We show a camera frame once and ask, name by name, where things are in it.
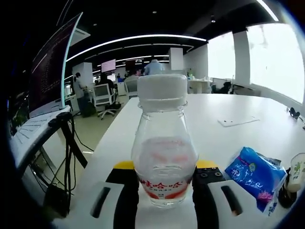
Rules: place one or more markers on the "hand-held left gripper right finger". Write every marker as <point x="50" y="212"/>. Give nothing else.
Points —
<point x="205" y="202"/>

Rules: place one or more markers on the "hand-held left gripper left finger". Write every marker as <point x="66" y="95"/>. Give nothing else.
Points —
<point x="124" y="200"/>

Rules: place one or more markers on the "blue tissue packet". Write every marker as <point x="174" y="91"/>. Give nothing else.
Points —
<point x="252" y="176"/>

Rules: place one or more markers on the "clear bottle with red label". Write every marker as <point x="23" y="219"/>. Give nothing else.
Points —
<point x="164" y="143"/>

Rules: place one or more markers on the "clear tissue packet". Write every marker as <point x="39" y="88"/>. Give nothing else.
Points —
<point x="271" y="159"/>

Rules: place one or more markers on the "white paper cup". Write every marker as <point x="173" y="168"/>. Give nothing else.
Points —
<point x="296" y="171"/>

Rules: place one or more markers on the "black floor box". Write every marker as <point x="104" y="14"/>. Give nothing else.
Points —
<point x="57" y="200"/>

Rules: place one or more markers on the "white table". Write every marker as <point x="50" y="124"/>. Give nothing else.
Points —
<point x="238" y="143"/>

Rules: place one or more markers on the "white power strip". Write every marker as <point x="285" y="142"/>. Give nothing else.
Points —
<point x="238" y="121"/>

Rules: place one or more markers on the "white mesh office chair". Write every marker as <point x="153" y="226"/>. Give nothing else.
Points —
<point x="104" y="95"/>

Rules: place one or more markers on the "white side desk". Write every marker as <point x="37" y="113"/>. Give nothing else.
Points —
<point x="31" y="128"/>

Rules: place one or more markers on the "small black device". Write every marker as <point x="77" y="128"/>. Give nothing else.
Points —
<point x="295" y="113"/>

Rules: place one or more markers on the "laptop on stand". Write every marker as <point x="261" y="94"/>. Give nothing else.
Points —
<point x="50" y="71"/>

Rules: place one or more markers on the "long ceiling light strip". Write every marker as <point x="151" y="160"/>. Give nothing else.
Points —
<point x="133" y="39"/>

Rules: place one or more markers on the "short ceiling light strip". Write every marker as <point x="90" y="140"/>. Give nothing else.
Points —
<point x="268" y="9"/>

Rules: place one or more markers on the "small pink wall screen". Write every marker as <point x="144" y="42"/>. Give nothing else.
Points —
<point x="108" y="65"/>

